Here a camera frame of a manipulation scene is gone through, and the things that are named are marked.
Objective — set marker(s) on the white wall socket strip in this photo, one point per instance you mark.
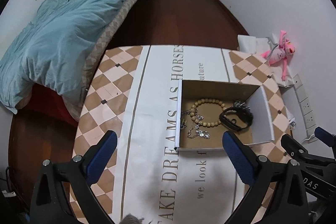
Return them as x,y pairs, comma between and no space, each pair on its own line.
305,106

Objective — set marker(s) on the blue duvet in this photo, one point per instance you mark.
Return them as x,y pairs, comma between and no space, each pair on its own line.
52,49

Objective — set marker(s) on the bed with patterned mattress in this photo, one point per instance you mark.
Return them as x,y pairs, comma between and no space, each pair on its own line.
92,60

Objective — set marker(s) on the white cardboard box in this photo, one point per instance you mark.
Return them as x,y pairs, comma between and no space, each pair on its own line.
208,109

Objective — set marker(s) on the brown checkered tablecloth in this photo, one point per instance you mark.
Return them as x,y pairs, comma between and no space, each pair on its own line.
134,93

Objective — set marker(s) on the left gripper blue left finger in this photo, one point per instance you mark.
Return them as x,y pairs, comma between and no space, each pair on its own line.
92,164

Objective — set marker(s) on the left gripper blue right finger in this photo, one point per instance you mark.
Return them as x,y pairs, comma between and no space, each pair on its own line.
249,166

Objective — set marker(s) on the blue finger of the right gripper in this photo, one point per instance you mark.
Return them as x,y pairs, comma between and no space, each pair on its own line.
325,137
294,149

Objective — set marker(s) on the black fitness band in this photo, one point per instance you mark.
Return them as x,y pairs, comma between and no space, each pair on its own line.
236,118

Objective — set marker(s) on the pink panther plush toy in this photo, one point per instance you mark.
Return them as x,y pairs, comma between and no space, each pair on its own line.
281,52

